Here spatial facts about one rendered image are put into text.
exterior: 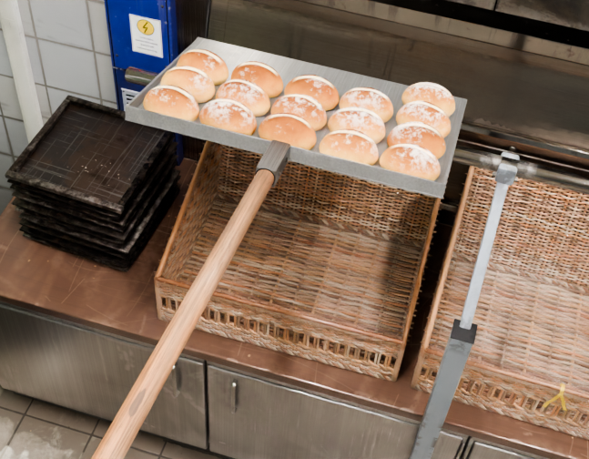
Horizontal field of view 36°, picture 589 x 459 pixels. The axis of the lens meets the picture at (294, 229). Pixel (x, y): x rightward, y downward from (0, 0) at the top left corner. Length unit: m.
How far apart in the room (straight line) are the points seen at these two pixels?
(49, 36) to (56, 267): 0.56
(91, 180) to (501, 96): 0.91
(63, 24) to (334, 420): 1.12
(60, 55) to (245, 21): 0.52
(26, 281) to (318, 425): 0.75
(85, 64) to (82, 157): 0.31
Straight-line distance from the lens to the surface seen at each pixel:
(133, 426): 1.03
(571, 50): 1.93
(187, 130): 1.54
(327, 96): 1.64
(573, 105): 2.03
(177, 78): 1.63
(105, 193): 2.03
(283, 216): 2.26
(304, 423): 2.16
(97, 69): 2.32
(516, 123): 2.04
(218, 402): 2.20
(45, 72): 2.42
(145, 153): 2.11
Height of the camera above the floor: 2.29
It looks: 50 degrees down
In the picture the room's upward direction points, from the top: 5 degrees clockwise
